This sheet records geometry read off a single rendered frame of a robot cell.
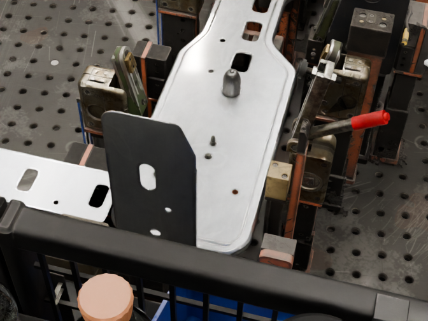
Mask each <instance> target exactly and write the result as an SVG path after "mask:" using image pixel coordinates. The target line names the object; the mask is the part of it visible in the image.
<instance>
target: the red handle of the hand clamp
mask: <svg viewBox="0 0 428 321"><path fill-rule="evenodd" d="M389 120H390V115H389V113H387V112H386V111H385V110H380V111H375V112H372V113H367V114H363V115H357V116H354V117H352V118H349V119H345V120H340V121H337V122H331V123H328V124H322V125H317V126H314V127H311V130H310V133H309V137H308V140H309V139H314V138H320V137H324V136H329V135H333V134H338V133H342V132H347V131H353V130H355V131H358V130H362V129H367V128H371V127H377V126H380V125H386V124H388V122H389Z"/></svg>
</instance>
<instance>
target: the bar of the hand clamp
mask: <svg viewBox="0 0 428 321"><path fill-rule="evenodd" d="M334 65H335V63H334V62H331V61H327V60H324V59H321V60H320V62H319V64H318V67H316V66H314V67H313V68H309V67H308V62H307V60H306V59H303V60H302V61H300V63H299V65H298V68H297V72H296V75H297V78H300V79H301V78H302V77H303V78H304V76H305V74H308V75H311V76H310V78H312V79H313V80H312V82H311V85H310V88H309V90H308V93H307V95H306V98H305V100H304V103H303V106H302V108H301V111H300V114H299V116H298V118H297V122H296V124H295V126H294V130H293V131H292V138H295V139H299V133H300V130H301V125H302V122H303V119H304V118H306V119H308V120H309V121H310V124H311V125H310V130H311V127H312V125H313V123H314V120H315V117H316V115H317V113H318V110H319V108H320V105H321V104H322V101H323V98H324V96H325V93H326V91H327V88H328V86H329V84H331V85H334V83H338V84H341V81H342V77H339V76H337V73H335V72H333V70H334ZM292 138H291V139H292Z"/></svg>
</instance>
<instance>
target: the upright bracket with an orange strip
mask: <svg viewBox="0 0 428 321"><path fill-rule="evenodd" d="M310 125H311V124H310V121H309V120H308V119H306V118H304V119H303V122H302V125H301V130H300V133H299V141H298V145H297V153H296V160H295V165H294V173H293V178H292V186H291V191H290V199H289V207H288V212H287V220H286V224H285V232H284V238H290V239H293V235H294V227H295V223H296V216H297V209H298V204H299V197H300V193H301V185H302V181H303V174H304V167H305V162H306V155H307V151H308V143H309V140H308V137H309V133H310Z"/></svg>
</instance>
